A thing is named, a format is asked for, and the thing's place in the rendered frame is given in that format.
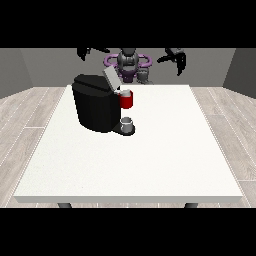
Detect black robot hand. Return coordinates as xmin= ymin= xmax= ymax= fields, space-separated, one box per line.
xmin=156 ymin=47 xmax=187 ymax=77
xmin=76 ymin=47 xmax=111 ymax=62

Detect pale grey machine lid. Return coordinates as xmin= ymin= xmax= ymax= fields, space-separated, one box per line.
xmin=102 ymin=65 xmax=122 ymax=91

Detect small grey coffee pod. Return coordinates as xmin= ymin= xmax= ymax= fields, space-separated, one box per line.
xmin=136 ymin=68 xmax=150 ymax=85

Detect black coffee machine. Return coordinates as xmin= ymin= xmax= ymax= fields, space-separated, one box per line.
xmin=71 ymin=73 xmax=136 ymax=136

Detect red pod holder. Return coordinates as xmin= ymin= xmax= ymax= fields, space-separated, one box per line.
xmin=118 ymin=89 xmax=134 ymax=110

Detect grey robot trunk purple rings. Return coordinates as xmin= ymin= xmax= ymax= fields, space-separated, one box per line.
xmin=103 ymin=47 xmax=154 ymax=84

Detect small grey cup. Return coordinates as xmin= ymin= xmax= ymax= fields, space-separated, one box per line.
xmin=119 ymin=116 xmax=135 ymax=134

